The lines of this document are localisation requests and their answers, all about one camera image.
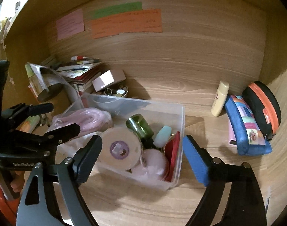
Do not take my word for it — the pink rope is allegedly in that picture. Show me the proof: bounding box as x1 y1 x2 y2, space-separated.
51 107 114 138

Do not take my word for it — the white jar purple label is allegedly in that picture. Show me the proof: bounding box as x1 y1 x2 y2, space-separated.
98 127 143 171

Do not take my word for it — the green glass bottle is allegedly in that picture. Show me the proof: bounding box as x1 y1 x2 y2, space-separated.
126 114 154 150

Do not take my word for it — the red card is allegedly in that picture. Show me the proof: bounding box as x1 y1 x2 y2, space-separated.
164 131 180 182

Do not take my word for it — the mint green eraser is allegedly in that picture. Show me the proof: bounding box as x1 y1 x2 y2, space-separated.
153 125 172 148

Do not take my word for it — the orange sleeve forearm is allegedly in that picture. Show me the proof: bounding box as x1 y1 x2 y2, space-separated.
0 171 25 226

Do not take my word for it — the orange green glue tube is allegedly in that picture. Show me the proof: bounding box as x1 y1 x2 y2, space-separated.
19 115 40 133

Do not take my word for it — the brown mug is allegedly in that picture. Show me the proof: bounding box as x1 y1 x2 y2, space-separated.
37 74 63 103

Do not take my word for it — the stack of books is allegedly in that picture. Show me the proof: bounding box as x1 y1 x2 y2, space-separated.
56 56 102 95

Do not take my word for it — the pink flat item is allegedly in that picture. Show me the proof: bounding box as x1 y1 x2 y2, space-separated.
228 119 237 146

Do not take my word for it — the small white pink box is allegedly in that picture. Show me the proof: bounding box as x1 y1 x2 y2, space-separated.
92 69 126 92

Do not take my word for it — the clear plastic storage bin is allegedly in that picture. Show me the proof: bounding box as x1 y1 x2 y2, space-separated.
50 93 185 191

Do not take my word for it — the black orange zip case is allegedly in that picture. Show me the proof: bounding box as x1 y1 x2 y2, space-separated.
242 81 282 141

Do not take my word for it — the pink sticky note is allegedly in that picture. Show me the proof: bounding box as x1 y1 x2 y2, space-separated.
56 9 85 40

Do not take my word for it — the cream lotion tube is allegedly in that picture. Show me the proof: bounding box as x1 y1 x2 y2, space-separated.
211 81 229 117

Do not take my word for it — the green sticky note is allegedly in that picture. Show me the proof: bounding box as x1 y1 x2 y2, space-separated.
91 1 143 19

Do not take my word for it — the orange sticky note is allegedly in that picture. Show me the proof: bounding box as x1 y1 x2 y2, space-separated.
91 9 162 39

